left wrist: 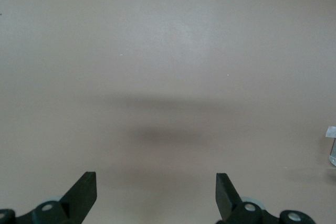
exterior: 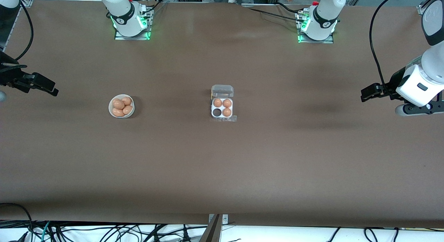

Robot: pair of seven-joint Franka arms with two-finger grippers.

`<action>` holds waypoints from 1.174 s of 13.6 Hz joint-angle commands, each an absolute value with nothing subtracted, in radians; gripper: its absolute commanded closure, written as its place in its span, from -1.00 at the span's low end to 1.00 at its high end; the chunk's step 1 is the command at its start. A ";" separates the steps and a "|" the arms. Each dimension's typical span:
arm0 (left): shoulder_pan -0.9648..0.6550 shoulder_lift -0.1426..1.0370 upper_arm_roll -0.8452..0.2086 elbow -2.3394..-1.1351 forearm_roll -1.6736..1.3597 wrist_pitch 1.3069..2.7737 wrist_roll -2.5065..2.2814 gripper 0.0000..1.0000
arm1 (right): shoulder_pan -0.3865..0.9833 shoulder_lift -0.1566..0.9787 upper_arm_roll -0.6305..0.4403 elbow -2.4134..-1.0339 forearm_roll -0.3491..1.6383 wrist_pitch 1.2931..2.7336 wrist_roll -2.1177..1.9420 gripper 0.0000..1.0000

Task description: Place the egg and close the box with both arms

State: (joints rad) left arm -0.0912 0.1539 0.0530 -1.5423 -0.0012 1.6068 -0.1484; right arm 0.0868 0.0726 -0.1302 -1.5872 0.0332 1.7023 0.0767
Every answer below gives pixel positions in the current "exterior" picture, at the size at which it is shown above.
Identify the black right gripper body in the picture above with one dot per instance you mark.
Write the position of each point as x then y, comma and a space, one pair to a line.
7, 75

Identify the clear plastic egg box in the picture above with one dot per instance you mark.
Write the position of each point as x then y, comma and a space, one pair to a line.
222, 91

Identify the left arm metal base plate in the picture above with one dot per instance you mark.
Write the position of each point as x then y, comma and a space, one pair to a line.
331, 41

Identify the white round bowl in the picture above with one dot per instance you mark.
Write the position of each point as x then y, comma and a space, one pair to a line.
110, 109

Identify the metal table edge bracket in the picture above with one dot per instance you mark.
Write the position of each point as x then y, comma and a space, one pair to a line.
225, 219

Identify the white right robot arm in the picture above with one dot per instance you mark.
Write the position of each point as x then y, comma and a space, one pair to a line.
125, 13

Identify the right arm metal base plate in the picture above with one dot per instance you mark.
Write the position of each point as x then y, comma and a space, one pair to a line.
119, 36

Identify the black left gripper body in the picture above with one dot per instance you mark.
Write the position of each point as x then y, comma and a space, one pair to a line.
393, 83

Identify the dark slanted bar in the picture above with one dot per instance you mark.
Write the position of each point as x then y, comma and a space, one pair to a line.
212, 232

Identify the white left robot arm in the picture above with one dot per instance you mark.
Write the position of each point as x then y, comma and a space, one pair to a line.
324, 13

